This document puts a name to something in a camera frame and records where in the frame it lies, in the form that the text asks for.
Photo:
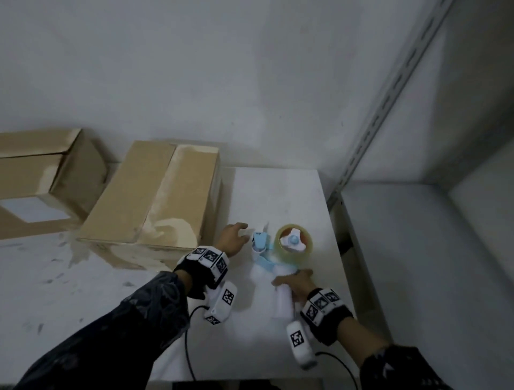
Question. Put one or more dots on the person's left hand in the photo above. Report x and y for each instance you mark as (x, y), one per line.
(231, 241)

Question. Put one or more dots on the person's right hand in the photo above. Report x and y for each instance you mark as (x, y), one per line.
(301, 283)

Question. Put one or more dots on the blue white tape dispenser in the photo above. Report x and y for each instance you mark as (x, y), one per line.
(261, 241)

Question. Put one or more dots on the clear tape roll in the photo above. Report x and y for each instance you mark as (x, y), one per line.
(281, 251)

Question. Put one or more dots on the brown cardboard box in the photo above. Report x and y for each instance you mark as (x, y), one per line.
(132, 193)
(28, 176)

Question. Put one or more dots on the person's right forearm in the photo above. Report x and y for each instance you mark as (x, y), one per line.
(381, 361)

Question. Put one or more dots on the person's left forearm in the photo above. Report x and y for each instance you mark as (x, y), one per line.
(112, 341)

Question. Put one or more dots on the black wristband with marker tags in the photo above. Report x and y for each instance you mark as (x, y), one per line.
(209, 255)
(321, 305)

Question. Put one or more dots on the grey metal shelf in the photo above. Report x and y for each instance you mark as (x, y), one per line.
(421, 261)

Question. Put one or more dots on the black case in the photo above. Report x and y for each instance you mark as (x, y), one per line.
(225, 386)

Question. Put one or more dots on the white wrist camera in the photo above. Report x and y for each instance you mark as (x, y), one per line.
(223, 301)
(299, 341)

